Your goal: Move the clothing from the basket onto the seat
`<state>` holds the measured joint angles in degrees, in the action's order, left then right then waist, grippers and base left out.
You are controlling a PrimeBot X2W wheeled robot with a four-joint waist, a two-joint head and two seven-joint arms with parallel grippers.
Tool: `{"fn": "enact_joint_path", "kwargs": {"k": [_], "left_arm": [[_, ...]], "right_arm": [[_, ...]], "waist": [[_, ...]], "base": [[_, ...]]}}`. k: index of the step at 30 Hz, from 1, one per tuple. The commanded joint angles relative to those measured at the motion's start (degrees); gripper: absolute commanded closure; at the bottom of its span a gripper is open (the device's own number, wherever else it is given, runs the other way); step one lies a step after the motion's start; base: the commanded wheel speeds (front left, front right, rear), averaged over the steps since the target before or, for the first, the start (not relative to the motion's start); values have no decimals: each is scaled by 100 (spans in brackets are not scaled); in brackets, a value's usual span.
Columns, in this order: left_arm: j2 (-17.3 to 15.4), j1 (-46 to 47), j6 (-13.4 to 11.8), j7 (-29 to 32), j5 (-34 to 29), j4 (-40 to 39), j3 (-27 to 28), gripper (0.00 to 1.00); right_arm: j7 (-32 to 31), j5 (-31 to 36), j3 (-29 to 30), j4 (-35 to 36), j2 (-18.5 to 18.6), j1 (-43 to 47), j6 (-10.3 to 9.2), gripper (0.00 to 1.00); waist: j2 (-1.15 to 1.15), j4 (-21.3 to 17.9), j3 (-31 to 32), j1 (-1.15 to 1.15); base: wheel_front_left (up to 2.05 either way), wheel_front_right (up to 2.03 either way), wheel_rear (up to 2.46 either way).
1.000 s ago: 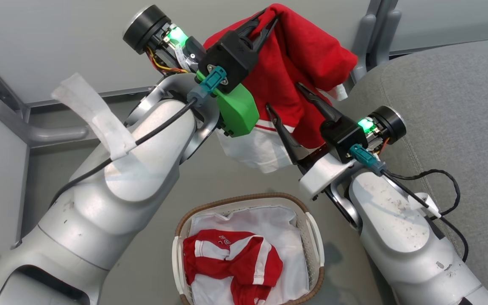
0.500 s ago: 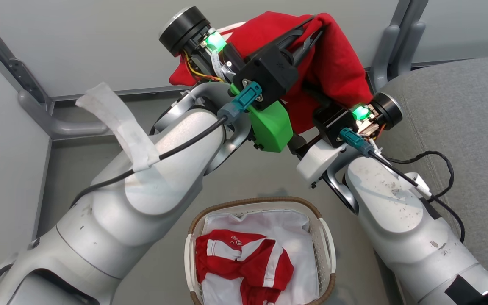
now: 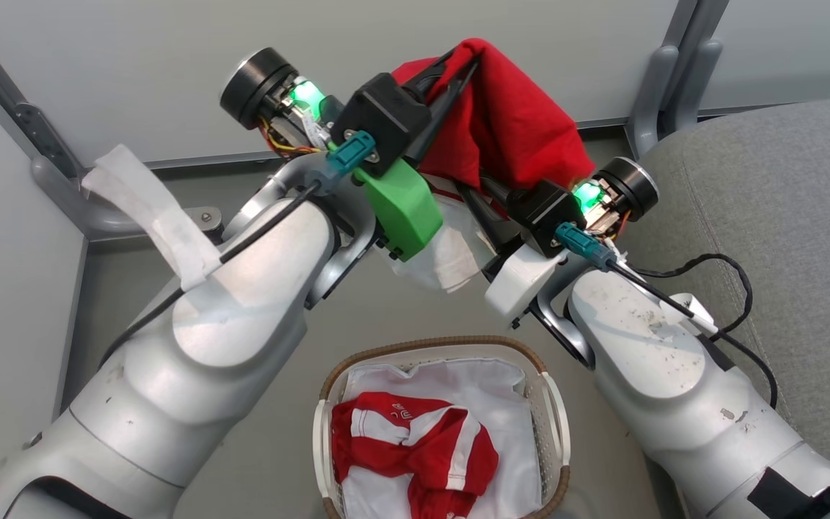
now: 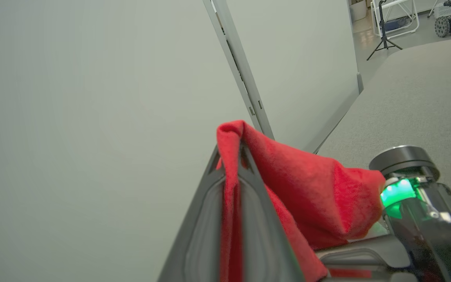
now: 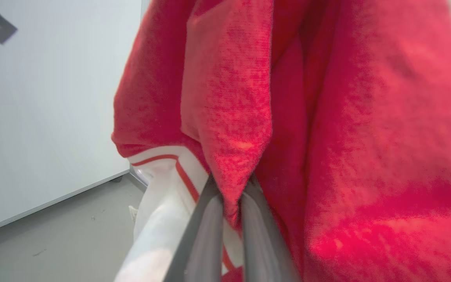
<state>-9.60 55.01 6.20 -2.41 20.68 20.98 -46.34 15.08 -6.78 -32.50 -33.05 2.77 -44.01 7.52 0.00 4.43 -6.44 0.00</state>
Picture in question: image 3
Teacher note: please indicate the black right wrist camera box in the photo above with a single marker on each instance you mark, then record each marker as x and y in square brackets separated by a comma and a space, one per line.
[545, 213]

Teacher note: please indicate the white glossy cloth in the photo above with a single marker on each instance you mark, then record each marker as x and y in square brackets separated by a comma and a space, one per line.
[487, 389]

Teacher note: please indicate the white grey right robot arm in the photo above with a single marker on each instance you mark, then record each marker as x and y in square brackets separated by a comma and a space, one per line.
[674, 389]

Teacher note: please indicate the grey metal frame foot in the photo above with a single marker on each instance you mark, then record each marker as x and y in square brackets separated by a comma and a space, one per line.
[69, 198]

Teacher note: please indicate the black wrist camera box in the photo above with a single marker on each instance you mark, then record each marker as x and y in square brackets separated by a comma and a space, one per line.
[379, 119]
[545, 213]

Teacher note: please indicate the white basket with brown rim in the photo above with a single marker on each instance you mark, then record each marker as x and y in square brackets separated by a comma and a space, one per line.
[422, 346]

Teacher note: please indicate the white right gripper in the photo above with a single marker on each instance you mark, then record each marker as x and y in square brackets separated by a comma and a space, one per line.
[523, 285]

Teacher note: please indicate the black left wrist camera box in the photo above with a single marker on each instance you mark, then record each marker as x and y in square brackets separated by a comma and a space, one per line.
[379, 119]

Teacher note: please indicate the white cloth tape strip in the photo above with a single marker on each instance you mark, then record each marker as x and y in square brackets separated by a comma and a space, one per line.
[148, 209]

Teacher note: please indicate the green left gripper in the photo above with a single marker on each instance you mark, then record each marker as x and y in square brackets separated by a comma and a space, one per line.
[404, 213]

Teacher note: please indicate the red shirt with white part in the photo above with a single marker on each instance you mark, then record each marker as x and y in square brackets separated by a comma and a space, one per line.
[516, 122]

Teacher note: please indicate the grey sofa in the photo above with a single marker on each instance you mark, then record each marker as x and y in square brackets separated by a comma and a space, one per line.
[804, 216]

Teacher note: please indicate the red jersey with white stripes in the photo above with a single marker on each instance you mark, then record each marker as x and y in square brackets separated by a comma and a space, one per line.
[444, 447]

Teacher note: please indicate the grey double metal frame post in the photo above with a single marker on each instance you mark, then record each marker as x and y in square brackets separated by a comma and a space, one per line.
[649, 94]

